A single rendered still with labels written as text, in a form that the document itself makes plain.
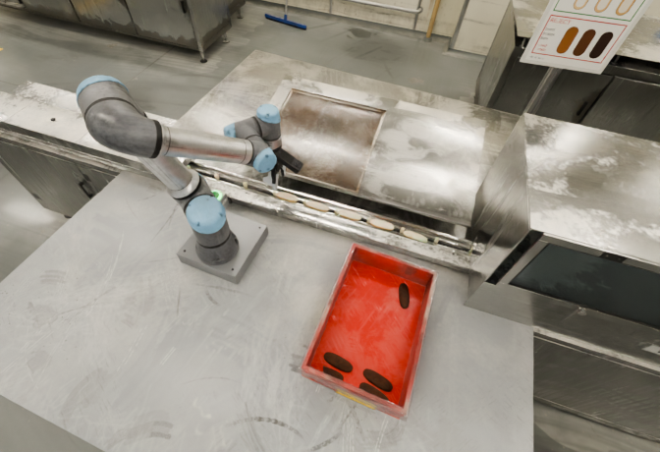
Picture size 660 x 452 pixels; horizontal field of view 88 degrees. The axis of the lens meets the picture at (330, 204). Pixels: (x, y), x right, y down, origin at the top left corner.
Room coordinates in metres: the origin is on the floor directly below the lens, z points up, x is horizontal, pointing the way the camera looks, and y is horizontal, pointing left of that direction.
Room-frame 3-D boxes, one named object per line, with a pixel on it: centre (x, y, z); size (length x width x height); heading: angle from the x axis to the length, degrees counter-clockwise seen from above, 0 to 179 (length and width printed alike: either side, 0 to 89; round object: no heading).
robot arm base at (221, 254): (0.65, 0.40, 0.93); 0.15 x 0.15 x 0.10
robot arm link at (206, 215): (0.66, 0.40, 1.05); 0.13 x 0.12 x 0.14; 37
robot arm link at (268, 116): (0.95, 0.23, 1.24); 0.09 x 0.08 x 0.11; 127
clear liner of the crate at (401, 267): (0.43, -0.18, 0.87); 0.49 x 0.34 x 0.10; 162
